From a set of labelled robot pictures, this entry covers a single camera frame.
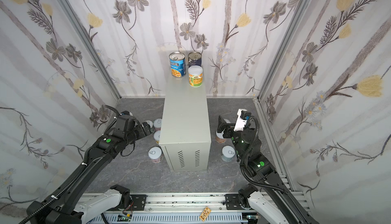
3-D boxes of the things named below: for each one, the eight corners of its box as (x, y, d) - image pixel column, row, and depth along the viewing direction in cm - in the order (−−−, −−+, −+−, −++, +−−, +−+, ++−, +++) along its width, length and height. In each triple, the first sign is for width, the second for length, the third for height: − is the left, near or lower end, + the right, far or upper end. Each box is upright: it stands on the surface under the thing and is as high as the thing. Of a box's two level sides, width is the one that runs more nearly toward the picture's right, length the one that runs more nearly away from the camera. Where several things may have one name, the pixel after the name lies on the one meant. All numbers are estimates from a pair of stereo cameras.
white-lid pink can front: (149, 163, 89) (146, 158, 84) (151, 151, 94) (149, 146, 89) (162, 163, 89) (160, 158, 84) (164, 151, 94) (162, 146, 89)
